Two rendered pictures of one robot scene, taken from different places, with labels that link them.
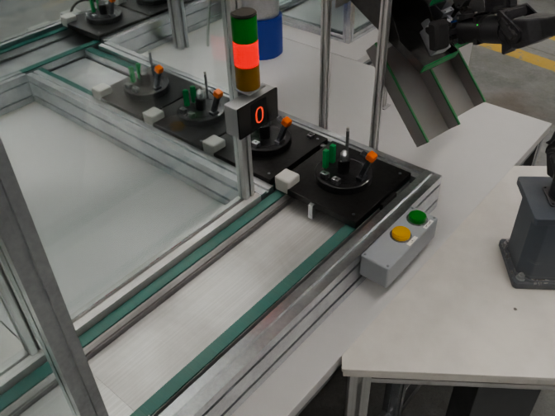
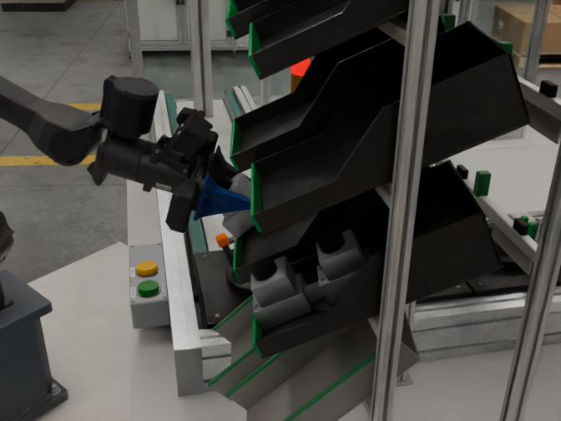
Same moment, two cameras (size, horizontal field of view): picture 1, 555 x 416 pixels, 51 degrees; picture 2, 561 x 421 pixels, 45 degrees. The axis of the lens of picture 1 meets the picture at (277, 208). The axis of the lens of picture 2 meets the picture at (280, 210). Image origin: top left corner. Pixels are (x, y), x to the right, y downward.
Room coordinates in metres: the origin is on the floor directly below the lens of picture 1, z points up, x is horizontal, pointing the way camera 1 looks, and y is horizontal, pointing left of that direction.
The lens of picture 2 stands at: (1.81, -1.01, 1.69)
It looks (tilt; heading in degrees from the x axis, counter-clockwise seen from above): 28 degrees down; 126
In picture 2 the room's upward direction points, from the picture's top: 1 degrees clockwise
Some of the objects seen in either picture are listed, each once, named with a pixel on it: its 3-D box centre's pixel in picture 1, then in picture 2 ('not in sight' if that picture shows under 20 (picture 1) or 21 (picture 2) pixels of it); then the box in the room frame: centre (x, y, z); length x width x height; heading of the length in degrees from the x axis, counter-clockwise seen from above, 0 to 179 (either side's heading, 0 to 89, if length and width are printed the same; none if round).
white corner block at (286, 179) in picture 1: (286, 181); not in sight; (1.14, -0.03, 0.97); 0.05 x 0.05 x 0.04; 48
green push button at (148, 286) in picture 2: (417, 218); (149, 290); (1.00, -0.31, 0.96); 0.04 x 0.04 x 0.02
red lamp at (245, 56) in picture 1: (245, 51); (304, 59); (1.09, 0.05, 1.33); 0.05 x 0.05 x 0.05
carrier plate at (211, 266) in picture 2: (343, 180); (262, 282); (1.15, -0.16, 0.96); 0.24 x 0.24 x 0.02; 48
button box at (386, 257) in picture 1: (399, 244); (149, 282); (0.94, -0.27, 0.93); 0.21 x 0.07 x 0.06; 138
